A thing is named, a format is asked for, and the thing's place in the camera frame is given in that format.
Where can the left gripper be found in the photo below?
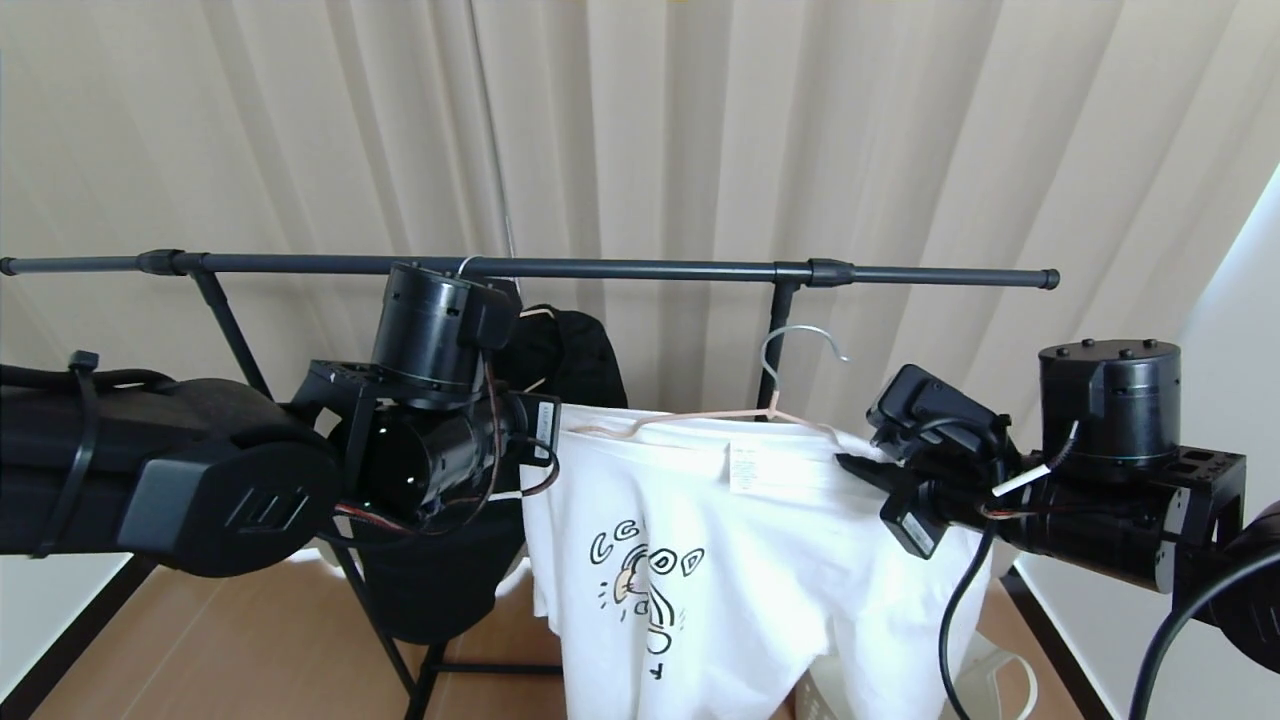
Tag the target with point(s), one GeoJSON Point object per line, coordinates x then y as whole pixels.
{"type": "Point", "coordinates": [525, 435]}

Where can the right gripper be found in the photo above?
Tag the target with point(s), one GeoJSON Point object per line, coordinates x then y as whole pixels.
{"type": "Point", "coordinates": [945, 505]}

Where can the pink clothes hanger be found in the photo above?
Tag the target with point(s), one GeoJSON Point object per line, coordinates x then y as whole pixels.
{"type": "Point", "coordinates": [537, 312]}
{"type": "Point", "coordinates": [775, 405]}

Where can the black shorts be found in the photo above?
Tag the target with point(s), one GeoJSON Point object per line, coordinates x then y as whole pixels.
{"type": "Point", "coordinates": [440, 590]}

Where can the white garment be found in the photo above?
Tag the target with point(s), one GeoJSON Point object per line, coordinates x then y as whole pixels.
{"type": "Point", "coordinates": [750, 560]}

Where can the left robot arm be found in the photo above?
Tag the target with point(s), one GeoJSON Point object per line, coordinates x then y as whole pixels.
{"type": "Point", "coordinates": [200, 470]}

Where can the white laundry basket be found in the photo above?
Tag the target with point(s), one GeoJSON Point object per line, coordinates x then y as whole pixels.
{"type": "Point", "coordinates": [975, 690]}

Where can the black clothes rack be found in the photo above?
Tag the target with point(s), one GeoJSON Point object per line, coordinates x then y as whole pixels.
{"type": "Point", "coordinates": [650, 269]}

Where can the beige curtain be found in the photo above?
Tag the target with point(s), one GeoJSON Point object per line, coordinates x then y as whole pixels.
{"type": "Point", "coordinates": [800, 130]}

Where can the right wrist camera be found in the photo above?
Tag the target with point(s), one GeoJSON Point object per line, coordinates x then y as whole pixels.
{"type": "Point", "coordinates": [920, 400]}

